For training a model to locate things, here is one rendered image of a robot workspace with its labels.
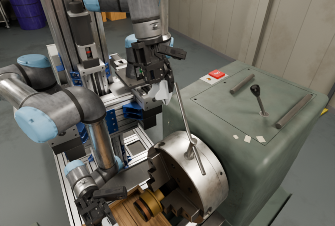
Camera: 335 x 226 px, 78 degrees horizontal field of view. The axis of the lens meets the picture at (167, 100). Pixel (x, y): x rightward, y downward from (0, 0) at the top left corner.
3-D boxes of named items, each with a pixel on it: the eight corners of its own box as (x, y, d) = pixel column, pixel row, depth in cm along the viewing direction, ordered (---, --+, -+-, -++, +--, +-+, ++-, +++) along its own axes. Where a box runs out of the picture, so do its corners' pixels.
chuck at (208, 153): (166, 157, 102) (175, 114, 80) (214, 212, 86) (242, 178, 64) (160, 161, 100) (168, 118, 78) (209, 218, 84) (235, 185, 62)
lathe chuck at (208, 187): (160, 161, 100) (168, 118, 78) (209, 218, 84) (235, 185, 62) (145, 171, 95) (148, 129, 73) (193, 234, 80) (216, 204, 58)
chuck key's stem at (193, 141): (191, 162, 69) (198, 142, 62) (185, 163, 69) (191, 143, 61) (189, 156, 71) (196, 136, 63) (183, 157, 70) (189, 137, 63)
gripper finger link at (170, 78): (162, 91, 64) (156, 64, 61) (166, 89, 65) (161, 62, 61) (171, 94, 61) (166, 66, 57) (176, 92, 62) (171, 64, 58)
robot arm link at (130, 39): (128, 53, 126) (125, 31, 118) (150, 54, 125) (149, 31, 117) (124, 62, 116) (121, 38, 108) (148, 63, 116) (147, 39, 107)
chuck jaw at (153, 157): (171, 170, 80) (159, 143, 78) (179, 173, 76) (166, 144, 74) (148, 188, 74) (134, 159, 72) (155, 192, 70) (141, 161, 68)
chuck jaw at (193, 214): (184, 180, 75) (210, 204, 67) (184, 189, 77) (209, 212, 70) (160, 200, 69) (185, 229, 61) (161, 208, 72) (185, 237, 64)
